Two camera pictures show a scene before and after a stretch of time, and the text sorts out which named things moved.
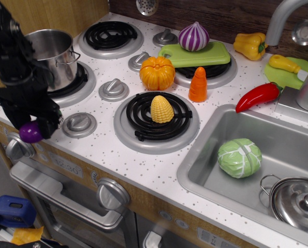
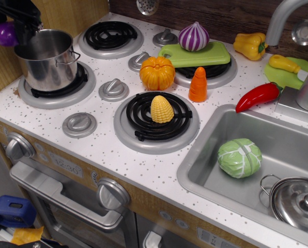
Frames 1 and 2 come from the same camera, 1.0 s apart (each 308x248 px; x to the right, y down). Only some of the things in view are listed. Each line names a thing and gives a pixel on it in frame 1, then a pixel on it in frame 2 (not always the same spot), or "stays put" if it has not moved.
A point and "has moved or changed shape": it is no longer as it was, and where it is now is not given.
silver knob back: [165, 37] stays put
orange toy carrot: [198, 91] stays put
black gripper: [20, 102] -> [29, 18]
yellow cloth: [24, 235] stays put
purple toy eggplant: [30, 132] has moved or changed shape
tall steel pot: [52, 48] stays put
